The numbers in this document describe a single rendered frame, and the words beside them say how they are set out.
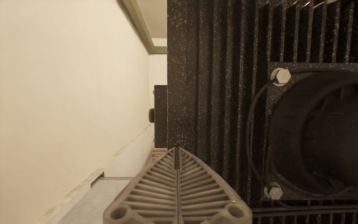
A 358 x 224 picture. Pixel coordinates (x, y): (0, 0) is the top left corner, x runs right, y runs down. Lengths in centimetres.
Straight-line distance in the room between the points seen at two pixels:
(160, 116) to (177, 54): 34
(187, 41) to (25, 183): 94
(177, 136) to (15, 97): 78
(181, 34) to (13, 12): 83
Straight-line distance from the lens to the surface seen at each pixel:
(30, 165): 100
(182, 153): 17
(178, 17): 32
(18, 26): 101
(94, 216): 109
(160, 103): 57
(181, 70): 28
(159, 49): 374
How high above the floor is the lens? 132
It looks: 5 degrees down
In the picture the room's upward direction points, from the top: straight up
